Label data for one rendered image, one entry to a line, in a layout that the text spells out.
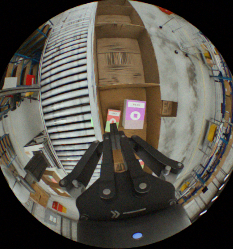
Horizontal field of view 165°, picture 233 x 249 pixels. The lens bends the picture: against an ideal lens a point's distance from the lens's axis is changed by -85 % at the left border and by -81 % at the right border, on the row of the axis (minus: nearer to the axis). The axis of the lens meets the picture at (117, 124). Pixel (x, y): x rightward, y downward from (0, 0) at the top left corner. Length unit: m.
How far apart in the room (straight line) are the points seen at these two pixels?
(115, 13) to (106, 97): 0.85
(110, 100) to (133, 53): 0.36
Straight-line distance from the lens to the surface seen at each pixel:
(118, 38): 0.68
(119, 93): 0.53
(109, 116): 0.50
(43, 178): 1.60
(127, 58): 0.60
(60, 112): 0.77
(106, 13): 0.97
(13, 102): 0.72
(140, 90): 0.57
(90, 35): 0.71
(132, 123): 0.50
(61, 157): 1.00
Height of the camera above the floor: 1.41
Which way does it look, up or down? 71 degrees down
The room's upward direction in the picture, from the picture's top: 156 degrees clockwise
